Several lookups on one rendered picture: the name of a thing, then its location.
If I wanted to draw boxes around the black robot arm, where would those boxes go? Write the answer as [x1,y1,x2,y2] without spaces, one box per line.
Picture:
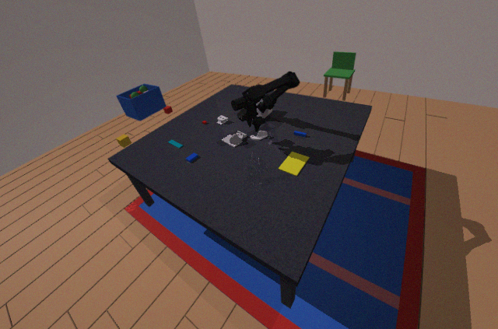
[231,72,300,121]

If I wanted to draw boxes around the yellow flat plate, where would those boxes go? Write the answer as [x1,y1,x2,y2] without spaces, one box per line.
[279,152,310,176]

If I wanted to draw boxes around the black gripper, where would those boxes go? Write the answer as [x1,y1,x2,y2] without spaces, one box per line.
[246,105,265,132]

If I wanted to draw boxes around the teal flat bar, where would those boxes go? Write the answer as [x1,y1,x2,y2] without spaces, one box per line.
[168,140,183,148]

